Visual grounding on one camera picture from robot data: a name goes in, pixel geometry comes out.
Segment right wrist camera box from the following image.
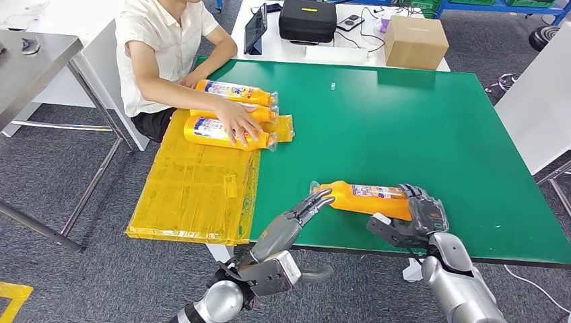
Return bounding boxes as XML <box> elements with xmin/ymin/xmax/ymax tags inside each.
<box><xmin>366</xmin><ymin>212</ymin><xmax>429</xmax><ymax>250</ymax></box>

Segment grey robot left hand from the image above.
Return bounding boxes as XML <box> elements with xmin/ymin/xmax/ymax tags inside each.
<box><xmin>249</xmin><ymin>188</ymin><xmax>336</xmax><ymax>286</ymax></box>

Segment steel frame legs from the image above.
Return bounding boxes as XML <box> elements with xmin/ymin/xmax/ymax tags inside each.
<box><xmin>535</xmin><ymin>162</ymin><xmax>571</xmax><ymax>217</ymax></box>

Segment white board panel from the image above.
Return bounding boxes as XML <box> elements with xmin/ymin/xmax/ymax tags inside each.
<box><xmin>494</xmin><ymin>22</ymin><xmax>571</xmax><ymax>176</ymax></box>

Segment person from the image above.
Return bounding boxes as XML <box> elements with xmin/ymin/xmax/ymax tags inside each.
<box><xmin>114</xmin><ymin>0</ymin><xmax>264</xmax><ymax>148</ymax></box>

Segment grey coiled cable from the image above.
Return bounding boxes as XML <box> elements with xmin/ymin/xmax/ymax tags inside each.
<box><xmin>483</xmin><ymin>72</ymin><xmax>520</xmax><ymax>96</ymax></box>

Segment white floor cable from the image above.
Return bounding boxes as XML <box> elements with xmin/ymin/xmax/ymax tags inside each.
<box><xmin>503</xmin><ymin>265</ymin><xmax>571</xmax><ymax>315</ymax></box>

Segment white table leg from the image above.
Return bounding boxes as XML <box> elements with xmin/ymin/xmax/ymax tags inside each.
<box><xmin>205</xmin><ymin>244</ymin><xmax>235</xmax><ymax>264</ymax></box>
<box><xmin>403</xmin><ymin>257</ymin><xmax>425</xmax><ymax>283</ymax></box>

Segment black carrying case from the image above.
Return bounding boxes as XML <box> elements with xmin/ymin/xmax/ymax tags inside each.
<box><xmin>278</xmin><ymin>0</ymin><xmax>337</xmax><ymax>44</ymax></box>

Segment black tablet on stand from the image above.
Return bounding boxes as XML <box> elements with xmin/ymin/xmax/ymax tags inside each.
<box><xmin>243</xmin><ymin>2</ymin><xmax>269</xmax><ymax>56</ymax></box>

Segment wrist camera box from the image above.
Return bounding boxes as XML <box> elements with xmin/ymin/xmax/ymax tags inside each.
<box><xmin>238</xmin><ymin>250</ymin><xmax>303</xmax><ymax>297</ymax></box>
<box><xmin>366</xmin><ymin>212</ymin><xmax>429</xmax><ymax>250</ymax></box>

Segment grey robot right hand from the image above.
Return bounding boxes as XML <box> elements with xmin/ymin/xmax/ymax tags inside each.
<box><xmin>399</xmin><ymin>183</ymin><xmax>450</xmax><ymax>237</ymax></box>

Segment white table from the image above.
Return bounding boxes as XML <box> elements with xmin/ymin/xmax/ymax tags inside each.
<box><xmin>230</xmin><ymin>0</ymin><xmax>451</xmax><ymax>73</ymax></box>

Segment black round stool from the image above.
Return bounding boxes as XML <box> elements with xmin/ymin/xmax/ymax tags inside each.
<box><xmin>528</xmin><ymin>25</ymin><xmax>561</xmax><ymax>52</ymax></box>

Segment yellow taped cardboard mat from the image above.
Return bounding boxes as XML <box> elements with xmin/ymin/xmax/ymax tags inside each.
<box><xmin>125</xmin><ymin>109</ymin><xmax>296</xmax><ymax>247</ymax></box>

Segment orange detergent bottle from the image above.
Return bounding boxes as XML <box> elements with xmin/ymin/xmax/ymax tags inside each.
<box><xmin>189</xmin><ymin>102</ymin><xmax>279</xmax><ymax>124</ymax></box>
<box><xmin>195</xmin><ymin>79</ymin><xmax>279</xmax><ymax>108</ymax></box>
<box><xmin>183</xmin><ymin>116</ymin><xmax>278</xmax><ymax>153</ymax></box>
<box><xmin>310</xmin><ymin>180</ymin><xmax>413</xmax><ymax>221</ymax></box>

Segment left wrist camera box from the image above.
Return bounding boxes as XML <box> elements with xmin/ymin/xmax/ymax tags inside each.
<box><xmin>238</xmin><ymin>250</ymin><xmax>303</xmax><ymax>297</ymax></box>

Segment blue metal shelf rack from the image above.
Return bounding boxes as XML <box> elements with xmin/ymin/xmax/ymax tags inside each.
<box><xmin>434</xmin><ymin>0</ymin><xmax>571</xmax><ymax>26</ymax></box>

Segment stainless steel table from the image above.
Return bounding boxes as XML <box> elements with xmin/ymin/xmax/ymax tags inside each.
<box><xmin>0</xmin><ymin>30</ymin><xmax>135</xmax><ymax>253</ymax></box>

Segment black remote controller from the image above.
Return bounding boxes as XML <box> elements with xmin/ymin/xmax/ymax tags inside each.
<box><xmin>335</xmin><ymin>14</ymin><xmax>366</xmax><ymax>32</ymax></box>

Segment green plastic crate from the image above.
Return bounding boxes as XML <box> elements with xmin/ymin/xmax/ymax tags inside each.
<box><xmin>410</xmin><ymin>0</ymin><xmax>442</xmax><ymax>19</ymax></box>

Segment brown cardboard box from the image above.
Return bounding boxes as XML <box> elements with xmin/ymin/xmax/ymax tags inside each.
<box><xmin>384</xmin><ymin>15</ymin><xmax>450</xmax><ymax>71</ymax></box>

